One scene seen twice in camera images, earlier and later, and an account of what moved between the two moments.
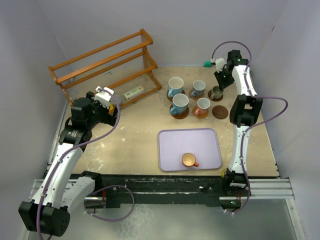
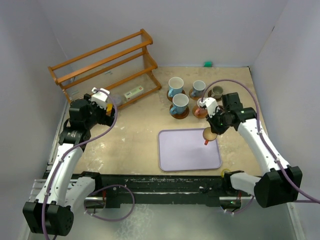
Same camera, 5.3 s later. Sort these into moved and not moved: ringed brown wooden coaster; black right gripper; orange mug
Moved: orange mug; black right gripper
Not moved: ringed brown wooden coaster
